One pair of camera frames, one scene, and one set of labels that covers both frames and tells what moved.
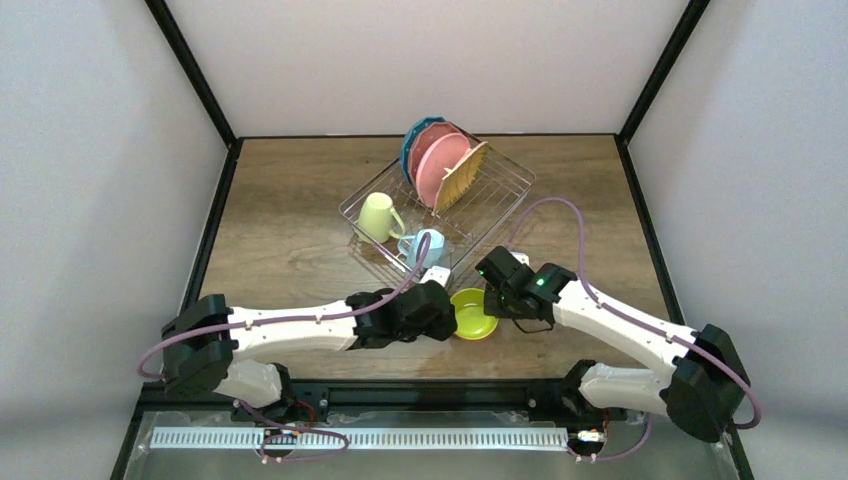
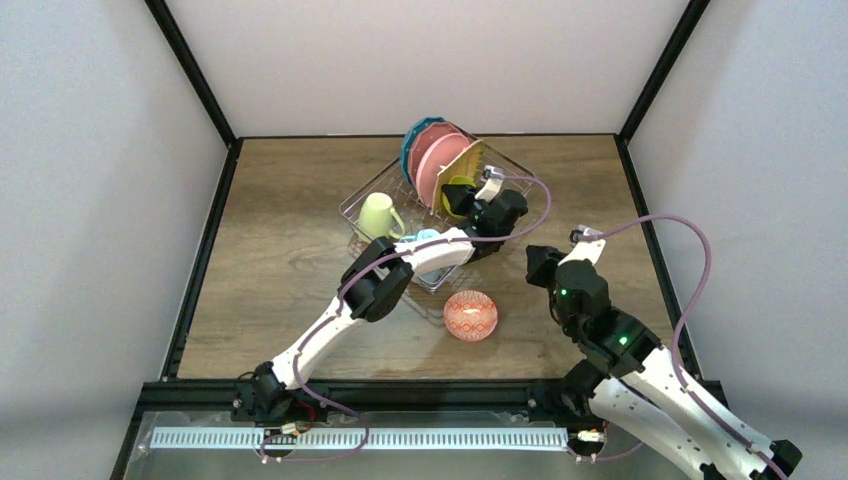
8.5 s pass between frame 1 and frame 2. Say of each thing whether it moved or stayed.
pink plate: stayed
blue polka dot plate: stayed
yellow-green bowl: moved
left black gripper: moved
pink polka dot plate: stayed
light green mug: stayed
